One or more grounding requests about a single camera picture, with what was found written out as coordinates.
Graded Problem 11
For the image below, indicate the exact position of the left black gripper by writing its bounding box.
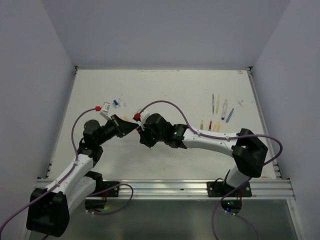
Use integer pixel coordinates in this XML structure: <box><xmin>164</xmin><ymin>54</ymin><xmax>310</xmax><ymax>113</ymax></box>
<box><xmin>96</xmin><ymin>114</ymin><xmax>138</xmax><ymax>146</ymax></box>

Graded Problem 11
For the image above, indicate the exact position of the yellow gold highlighter pen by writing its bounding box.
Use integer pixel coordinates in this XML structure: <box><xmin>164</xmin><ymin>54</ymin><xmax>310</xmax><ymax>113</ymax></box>
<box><xmin>200</xmin><ymin>120</ymin><xmax>204</xmax><ymax>130</ymax></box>

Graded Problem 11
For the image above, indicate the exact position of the dark red pen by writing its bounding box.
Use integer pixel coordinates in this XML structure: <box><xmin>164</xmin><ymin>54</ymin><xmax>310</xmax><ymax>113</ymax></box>
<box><xmin>208</xmin><ymin>120</ymin><xmax>213</xmax><ymax>132</ymax></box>

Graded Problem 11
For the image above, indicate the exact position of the fat yellow highlighter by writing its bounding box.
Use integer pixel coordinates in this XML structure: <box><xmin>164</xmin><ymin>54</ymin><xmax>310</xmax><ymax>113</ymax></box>
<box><xmin>213</xmin><ymin>121</ymin><xmax>221</xmax><ymax>133</ymax></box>

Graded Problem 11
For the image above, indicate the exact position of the green thin pen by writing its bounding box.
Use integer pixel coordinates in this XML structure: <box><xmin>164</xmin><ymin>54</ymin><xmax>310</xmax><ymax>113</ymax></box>
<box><xmin>212</xmin><ymin>93</ymin><xmax>216</xmax><ymax>115</ymax></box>

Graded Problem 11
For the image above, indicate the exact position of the blue white marker pen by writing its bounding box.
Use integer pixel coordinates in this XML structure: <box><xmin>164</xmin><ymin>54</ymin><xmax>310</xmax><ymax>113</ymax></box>
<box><xmin>221</xmin><ymin>99</ymin><xmax>228</xmax><ymax>121</ymax></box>

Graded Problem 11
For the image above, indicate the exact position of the yellow thin pen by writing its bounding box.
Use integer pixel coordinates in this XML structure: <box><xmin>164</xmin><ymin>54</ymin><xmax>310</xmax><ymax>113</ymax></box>
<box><xmin>215</xmin><ymin>94</ymin><xmax>220</xmax><ymax>115</ymax></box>

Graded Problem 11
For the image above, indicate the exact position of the blue highlighter pen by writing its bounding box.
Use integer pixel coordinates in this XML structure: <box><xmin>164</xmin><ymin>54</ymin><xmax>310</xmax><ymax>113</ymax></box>
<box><xmin>225</xmin><ymin>108</ymin><xmax>234</xmax><ymax>123</ymax></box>

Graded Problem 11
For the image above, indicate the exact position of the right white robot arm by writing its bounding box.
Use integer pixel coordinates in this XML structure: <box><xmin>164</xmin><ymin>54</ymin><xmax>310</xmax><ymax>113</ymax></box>
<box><xmin>136</xmin><ymin>113</ymin><xmax>268</xmax><ymax>197</ymax></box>

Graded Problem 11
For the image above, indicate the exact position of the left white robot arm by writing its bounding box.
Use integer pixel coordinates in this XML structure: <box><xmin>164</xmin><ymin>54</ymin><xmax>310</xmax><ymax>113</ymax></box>
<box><xmin>26</xmin><ymin>115</ymin><xmax>139</xmax><ymax>237</ymax></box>

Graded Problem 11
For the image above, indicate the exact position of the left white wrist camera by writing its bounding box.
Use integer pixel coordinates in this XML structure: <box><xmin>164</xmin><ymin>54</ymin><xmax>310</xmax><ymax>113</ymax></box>
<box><xmin>99</xmin><ymin>102</ymin><xmax>111</xmax><ymax>121</ymax></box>

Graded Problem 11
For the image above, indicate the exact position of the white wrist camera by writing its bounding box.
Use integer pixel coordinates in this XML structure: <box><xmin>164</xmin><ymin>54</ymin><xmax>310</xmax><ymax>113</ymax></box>
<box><xmin>99</xmin><ymin>102</ymin><xmax>111</xmax><ymax>121</ymax></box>
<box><xmin>140</xmin><ymin>110</ymin><xmax>150</xmax><ymax>131</ymax></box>

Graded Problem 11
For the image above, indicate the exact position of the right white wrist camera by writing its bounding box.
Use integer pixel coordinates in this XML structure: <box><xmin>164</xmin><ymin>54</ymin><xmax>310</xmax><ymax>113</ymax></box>
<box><xmin>140</xmin><ymin>110</ymin><xmax>150</xmax><ymax>131</ymax></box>

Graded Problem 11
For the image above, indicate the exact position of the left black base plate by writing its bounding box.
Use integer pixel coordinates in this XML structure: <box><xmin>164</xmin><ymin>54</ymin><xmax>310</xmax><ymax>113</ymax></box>
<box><xmin>86</xmin><ymin>181</ymin><xmax>120</xmax><ymax>198</ymax></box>

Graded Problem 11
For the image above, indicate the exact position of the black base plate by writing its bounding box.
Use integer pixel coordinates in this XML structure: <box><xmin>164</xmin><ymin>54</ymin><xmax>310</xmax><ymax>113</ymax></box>
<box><xmin>86</xmin><ymin>181</ymin><xmax>120</xmax><ymax>198</ymax></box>
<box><xmin>206</xmin><ymin>180</ymin><xmax>253</xmax><ymax>198</ymax></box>

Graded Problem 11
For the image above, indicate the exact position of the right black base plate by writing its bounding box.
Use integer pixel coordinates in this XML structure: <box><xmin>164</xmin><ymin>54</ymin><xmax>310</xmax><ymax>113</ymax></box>
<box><xmin>206</xmin><ymin>180</ymin><xmax>253</xmax><ymax>198</ymax></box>

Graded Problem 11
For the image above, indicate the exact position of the aluminium front rail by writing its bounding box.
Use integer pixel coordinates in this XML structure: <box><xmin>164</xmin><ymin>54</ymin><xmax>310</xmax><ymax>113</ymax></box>
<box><xmin>32</xmin><ymin>177</ymin><xmax>297</xmax><ymax>201</ymax></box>

